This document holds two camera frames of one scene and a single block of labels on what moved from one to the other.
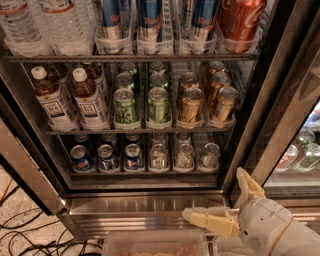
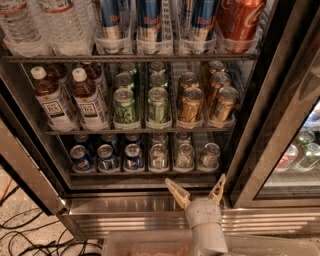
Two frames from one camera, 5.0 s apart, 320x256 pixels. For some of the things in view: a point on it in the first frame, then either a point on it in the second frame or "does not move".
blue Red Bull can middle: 149,28 does not move
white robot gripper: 263,222 to 203,212
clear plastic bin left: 155,242 does not move
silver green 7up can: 209,157 does not move
